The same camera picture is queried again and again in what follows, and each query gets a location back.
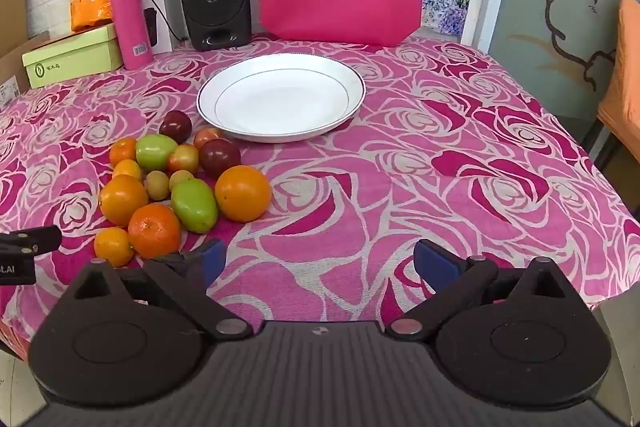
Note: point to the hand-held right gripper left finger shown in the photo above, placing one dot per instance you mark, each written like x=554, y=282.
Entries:
x=216, y=255

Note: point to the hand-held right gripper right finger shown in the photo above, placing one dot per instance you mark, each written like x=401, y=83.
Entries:
x=434, y=261

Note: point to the small green plum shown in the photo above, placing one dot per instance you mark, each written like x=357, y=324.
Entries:
x=156, y=152

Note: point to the small orange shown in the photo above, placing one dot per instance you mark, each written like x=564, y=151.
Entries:
x=122, y=151
x=113, y=247

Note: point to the brown kiwi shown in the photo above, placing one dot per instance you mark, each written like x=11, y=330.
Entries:
x=157, y=185

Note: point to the large orange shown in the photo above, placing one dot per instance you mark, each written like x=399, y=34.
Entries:
x=243, y=193
x=123, y=199

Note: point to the large green plum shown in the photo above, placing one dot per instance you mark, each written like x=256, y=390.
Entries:
x=194, y=205

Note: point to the pink rose tablecloth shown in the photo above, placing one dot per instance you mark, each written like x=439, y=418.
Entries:
x=400, y=147

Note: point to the small yellow-orange kumquat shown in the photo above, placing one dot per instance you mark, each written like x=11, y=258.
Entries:
x=127, y=169

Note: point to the dark purple plum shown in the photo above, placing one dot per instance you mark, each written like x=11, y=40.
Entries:
x=220, y=158
x=176, y=127

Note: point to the pink thermos bottle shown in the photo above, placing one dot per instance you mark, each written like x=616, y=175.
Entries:
x=130, y=22

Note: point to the cardboard box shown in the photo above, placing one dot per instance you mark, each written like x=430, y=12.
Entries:
x=12, y=7

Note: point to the red and green plum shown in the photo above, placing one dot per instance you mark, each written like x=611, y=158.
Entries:
x=183, y=158

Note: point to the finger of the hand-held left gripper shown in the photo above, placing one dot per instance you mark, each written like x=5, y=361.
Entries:
x=35, y=239

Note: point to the white plate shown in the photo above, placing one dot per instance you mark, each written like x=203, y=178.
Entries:
x=282, y=99

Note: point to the deep orange mandarin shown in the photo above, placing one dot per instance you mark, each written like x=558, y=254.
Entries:
x=154, y=230

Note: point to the white carton box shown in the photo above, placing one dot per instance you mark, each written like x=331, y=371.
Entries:
x=165, y=7

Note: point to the orange chair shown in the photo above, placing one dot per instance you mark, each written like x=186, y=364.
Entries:
x=625, y=82

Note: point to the light green box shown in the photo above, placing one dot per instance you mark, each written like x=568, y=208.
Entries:
x=70, y=57

